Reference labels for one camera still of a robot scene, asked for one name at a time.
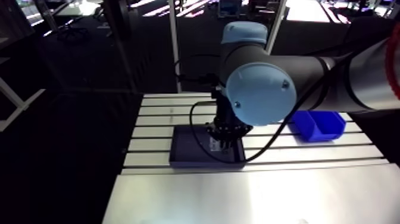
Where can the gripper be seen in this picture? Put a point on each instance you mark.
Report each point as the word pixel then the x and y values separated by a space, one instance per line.
pixel 226 120

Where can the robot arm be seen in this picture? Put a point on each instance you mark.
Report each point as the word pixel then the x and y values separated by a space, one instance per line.
pixel 275 81

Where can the dark blue-grey tray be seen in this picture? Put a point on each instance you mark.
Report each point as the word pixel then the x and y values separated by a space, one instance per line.
pixel 190 148

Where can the blue bin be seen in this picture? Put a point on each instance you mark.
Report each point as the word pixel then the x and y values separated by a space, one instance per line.
pixel 317 125

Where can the white post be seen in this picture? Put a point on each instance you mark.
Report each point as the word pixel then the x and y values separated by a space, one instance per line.
pixel 174 47
pixel 276 25

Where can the white desk frame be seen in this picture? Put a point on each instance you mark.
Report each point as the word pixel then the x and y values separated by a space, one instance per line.
pixel 14 106

